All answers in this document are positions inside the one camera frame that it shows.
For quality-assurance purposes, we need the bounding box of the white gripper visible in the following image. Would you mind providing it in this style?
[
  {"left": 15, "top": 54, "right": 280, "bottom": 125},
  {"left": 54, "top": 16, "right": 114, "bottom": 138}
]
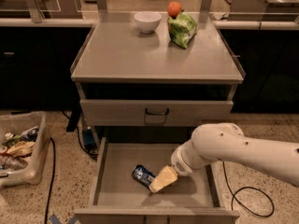
[{"left": 149, "top": 143, "right": 195, "bottom": 193}]

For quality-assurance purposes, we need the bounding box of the blue pepsi can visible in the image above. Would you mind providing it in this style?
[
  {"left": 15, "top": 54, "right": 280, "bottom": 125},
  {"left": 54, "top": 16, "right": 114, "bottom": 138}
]
[{"left": 132, "top": 164, "right": 155, "bottom": 188}]

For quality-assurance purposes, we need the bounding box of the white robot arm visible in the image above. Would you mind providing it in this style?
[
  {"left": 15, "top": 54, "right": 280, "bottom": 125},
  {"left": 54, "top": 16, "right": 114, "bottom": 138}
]
[{"left": 149, "top": 123, "right": 299, "bottom": 193}]

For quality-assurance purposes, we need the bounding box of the open middle drawer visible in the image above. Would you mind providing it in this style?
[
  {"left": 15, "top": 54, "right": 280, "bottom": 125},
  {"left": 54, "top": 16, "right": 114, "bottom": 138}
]
[{"left": 75, "top": 138, "right": 239, "bottom": 224}]

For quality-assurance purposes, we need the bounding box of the grey drawer cabinet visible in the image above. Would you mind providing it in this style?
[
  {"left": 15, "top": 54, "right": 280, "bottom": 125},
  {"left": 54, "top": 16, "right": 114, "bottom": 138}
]
[{"left": 69, "top": 10, "right": 247, "bottom": 224}]

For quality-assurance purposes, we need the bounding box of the closed top drawer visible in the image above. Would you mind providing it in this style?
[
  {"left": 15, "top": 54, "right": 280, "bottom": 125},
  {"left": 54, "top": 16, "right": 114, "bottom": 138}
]
[{"left": 80, "top": 99, "right": 234, "bottom": 127}]

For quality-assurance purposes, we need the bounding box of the blue power adapter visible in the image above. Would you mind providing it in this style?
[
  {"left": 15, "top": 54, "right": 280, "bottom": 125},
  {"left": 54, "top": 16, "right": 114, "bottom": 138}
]
[{"left": 82, "top": 129, "right": 96, "bottom": 150}]

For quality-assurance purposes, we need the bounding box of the blue tape on floor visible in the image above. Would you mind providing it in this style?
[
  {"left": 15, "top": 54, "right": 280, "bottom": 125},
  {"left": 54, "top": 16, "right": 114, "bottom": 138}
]
[{"left": 49, "top": 214, "right": 78, "bottom": 224}]

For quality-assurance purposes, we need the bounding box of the clear plastic bin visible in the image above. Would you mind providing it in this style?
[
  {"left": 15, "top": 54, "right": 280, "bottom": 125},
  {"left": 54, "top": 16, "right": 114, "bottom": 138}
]
[{"left": 0, "top": 112, "right": 50, "bottom": 189}]

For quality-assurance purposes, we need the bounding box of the green chip bag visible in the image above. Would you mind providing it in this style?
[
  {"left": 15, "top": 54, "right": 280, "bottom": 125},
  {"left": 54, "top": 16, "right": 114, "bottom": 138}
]
[{"left": 167, "top": 12, "right": 197, "bottom": 49}]

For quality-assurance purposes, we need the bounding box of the white bowl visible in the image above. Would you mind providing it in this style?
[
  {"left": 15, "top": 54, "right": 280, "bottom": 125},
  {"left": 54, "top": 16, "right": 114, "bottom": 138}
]
[{"left": 134, "top": 11, "right": 162, "bottom": 33}]

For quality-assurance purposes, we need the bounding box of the orange fruit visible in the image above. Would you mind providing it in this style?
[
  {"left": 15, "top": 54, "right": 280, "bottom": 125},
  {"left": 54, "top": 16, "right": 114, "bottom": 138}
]
[{"left": 167, "top": 1, "right": 182, "bottom": 19}]

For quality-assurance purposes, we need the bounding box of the black floor cable right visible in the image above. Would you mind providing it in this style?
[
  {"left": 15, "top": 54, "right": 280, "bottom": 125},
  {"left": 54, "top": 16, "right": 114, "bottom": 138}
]
[{"left": 221, "top": 161, "right": 276, "bottom": 218}]

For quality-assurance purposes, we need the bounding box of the black floor cable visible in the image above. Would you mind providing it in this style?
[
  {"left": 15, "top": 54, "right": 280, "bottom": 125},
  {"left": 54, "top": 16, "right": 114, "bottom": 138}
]
[
  {"left": 44, "top": 136, "right": 57, "bottom": 224},
  {"left": 221, "top": 161, "right": 276, "bottom": 218}
]

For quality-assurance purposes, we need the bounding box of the black floor cable left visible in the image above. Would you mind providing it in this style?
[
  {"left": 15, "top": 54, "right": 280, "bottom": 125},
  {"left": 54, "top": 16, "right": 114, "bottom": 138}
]
[{"left": 44, "top": 136, "right": 57, "bottom": 224}]

